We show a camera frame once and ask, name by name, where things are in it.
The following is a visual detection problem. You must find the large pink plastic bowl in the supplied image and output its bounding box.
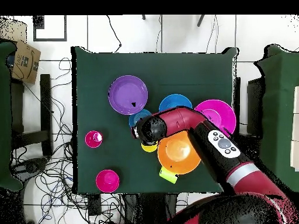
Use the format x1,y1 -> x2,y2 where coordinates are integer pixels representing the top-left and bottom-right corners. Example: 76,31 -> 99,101
193,99 -> 237,139

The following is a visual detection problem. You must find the black computer tower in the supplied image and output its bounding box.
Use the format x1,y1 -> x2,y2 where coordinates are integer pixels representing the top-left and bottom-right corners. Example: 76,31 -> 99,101
246,77 -> 266,137

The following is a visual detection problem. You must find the small teal blue bowl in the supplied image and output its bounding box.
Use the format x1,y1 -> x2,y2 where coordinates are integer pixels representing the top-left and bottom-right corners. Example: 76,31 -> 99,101
128,108 -> 153,128

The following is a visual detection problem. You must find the large orange plastic bowl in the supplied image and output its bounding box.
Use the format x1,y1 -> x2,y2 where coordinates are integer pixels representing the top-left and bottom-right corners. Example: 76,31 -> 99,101
157,130 -> 202,175

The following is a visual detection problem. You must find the printed cardboard box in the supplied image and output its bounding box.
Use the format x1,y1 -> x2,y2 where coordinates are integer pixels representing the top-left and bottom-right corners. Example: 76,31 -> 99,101
11,40 -> 42,85

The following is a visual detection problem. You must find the plain cardboard box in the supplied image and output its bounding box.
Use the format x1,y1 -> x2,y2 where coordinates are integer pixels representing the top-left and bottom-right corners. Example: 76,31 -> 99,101
0,18 -> 29,44

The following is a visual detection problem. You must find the purple plastic bowl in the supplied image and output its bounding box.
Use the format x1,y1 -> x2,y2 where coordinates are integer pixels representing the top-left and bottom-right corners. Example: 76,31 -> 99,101
107,75 -> 149,116

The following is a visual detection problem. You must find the dark green tablecloth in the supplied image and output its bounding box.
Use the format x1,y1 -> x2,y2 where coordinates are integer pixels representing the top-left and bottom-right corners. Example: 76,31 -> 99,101
71,45 -> 239,194

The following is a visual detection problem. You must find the black floor cable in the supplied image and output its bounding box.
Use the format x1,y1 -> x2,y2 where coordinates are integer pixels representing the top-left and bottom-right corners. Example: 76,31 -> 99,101
106,15 -> 123,53

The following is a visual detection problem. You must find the red plastic cup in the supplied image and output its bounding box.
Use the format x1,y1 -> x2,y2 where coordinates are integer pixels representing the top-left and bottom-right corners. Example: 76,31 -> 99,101
84,130 -> 104,149

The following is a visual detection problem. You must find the tangle of cables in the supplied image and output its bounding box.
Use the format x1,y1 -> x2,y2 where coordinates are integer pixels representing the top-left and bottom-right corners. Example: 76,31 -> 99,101
10,57 -> 124,224

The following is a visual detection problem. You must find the dark wooden stool frame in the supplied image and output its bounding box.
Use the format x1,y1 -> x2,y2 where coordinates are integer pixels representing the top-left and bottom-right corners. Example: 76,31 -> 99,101
233,76 -> 241,141
10,73 -> 53,157

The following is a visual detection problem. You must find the blue plastic bowl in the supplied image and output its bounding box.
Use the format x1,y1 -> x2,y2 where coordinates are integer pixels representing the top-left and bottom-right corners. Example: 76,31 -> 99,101
158,93 -> 193,113

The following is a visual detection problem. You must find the green plastic cup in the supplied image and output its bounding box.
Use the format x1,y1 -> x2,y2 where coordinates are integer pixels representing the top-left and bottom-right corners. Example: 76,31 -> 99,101
159,166 -> 179,184

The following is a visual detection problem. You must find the black square frame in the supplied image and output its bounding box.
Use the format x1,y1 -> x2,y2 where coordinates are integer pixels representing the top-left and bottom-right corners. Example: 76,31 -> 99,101
33,15 -> 68,42

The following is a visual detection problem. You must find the small red plastic bowl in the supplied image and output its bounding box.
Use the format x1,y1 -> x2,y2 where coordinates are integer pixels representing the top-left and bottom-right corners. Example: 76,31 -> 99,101
95,169 -> 120,194

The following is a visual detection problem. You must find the yellow plastic cup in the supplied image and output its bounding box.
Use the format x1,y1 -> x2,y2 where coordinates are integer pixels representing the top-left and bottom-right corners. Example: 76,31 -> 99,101
140,142 -> 159,153

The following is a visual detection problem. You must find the green cloth covered side table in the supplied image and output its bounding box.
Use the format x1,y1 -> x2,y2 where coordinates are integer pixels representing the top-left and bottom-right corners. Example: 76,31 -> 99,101
253,44 -> 299,193
0,41 -> 24,193

